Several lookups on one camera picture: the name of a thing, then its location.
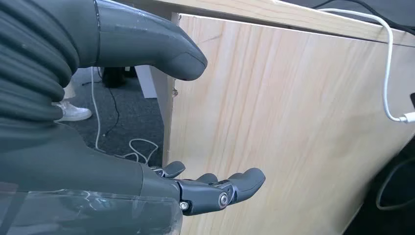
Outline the white charging cable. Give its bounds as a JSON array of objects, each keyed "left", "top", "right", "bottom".
[{"left": 318, "top": 8, "right": 415, "bottom": 124}]

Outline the light wooden desk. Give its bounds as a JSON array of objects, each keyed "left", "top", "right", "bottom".
[{"left": 115, "top": 0, "right": 415, "bottom": 235}]

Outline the grey cable loop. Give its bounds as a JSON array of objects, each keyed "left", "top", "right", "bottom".
[{"left": 375, "top": 158, "right": 415, "bottom": 212}]

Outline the white cabinet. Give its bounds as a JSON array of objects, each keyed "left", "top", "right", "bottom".
[{"left": 134, "top": 65, "right": 158, "bottom": 99}]

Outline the white floor cable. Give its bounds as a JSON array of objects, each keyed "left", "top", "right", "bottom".
[{"left": 90, "top": 66, "right": 160, "bottom": 165}]

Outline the person's white shoe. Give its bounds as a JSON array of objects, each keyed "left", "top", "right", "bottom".
[{"left": 51, "top": 99, "right": 93, "bottom": 122}]

